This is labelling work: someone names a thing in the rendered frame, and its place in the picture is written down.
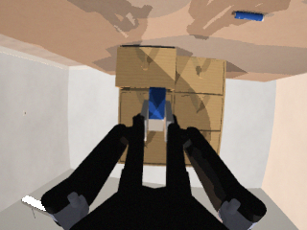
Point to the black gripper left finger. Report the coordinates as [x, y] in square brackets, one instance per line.
[69, 201]

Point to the blue and white eraser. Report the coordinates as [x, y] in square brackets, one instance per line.
[157, 97]

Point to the blue battery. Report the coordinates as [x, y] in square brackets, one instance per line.
[249, 16]

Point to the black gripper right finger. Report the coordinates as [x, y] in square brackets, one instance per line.
[237, 208]

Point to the tan wooden chest of drawers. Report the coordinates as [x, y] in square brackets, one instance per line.
[173, 96]

